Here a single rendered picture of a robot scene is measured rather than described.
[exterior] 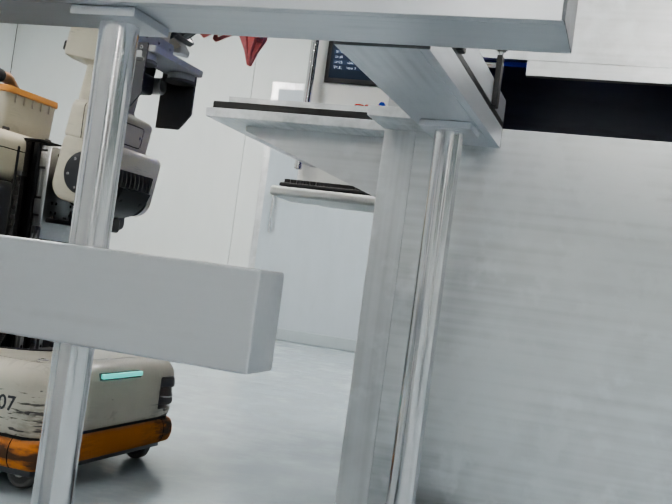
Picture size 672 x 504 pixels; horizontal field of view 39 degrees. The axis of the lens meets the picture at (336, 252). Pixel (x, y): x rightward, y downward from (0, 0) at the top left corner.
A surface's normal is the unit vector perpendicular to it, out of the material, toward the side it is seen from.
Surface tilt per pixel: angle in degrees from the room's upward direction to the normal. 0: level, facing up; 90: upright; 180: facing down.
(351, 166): 90
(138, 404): 90
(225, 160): 90
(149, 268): 90
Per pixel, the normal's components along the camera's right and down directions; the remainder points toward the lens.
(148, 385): 0.94, 0.11
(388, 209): -0.29, -0.07
